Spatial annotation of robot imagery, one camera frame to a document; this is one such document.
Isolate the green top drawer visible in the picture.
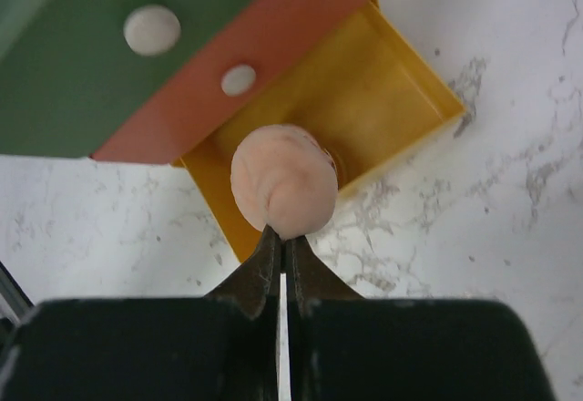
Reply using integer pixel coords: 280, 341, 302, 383
1, 0, 252, 158

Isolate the gold round jar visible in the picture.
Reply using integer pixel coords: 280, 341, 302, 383
324, 149, 349, 189

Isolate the aluminium rail frame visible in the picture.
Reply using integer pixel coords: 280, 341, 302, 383
0, 262, 34, 324

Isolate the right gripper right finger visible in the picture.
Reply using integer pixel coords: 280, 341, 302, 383
282, 238, 555, 400

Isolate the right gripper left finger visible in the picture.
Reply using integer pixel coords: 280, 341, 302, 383
1, 229, 281, 400

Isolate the orange powder puff front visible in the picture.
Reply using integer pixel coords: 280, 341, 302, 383
230, 125, 339, 240

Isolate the orange drawer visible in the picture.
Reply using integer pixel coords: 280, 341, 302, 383
91, 0, 368, 164

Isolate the yellow bottom drawer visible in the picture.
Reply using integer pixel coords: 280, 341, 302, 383
179, 0, 465, 261

